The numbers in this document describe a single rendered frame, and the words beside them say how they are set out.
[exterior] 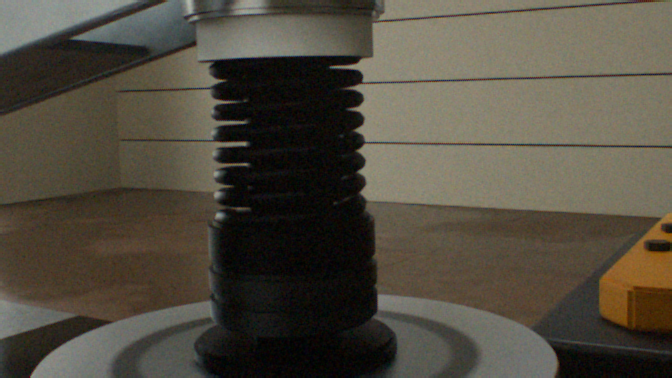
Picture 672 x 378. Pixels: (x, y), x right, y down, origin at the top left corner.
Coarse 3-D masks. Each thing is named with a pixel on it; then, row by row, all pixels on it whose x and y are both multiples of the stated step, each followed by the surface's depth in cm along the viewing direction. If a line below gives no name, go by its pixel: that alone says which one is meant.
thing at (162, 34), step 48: (0, 0) 30; (48, 0) 30; (96, 0) 30; (144, 0) 29; (0, 48) 31; (48, 48) 33; (96, 48) 36; (144, 48) 41; (0, 96) 39; (48, 96) 43
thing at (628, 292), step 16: (656, 224) 107; (640, 240) 97; (656, 240) 92; (624, 256) 89; (640, 256) 88; (656, 256) 88; (608, 272) 81; (624, 272) 81; (640, 272) 81; (656, 272) 81; (608, 288) 79; (624, 288) 77; (640, 288) 76; (656, 288) 75; (608, 304) 79; (624, 304) 77; (640, 304) 75; (656, 304) 75; (624, 320) 77; (640, 320) 75; (656, 320) 75
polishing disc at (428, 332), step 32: (128, 320) 42; (160, 320) 42; (192, 320) 42; (384, 320) 41; (416, 320) 40; (448, 320) 40; (480, 320) 40; (64, 352) 37; (96, 352) 37; (128, 352) 37; (160, 352) 37; (192, 352) 36; (416, 352) 36; (448, 352) 35; (480, 352) 35; (512, 352) 35; (544, 352) 35
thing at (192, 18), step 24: (192, 0) 32; (216, 0) 31; (240, 0) 31; (264, 0) 31; (288, 0) 31; (312, 0) 31; (336, 0) 31; (360, 0) 32; (384, 0) 34; (192, 24) 35
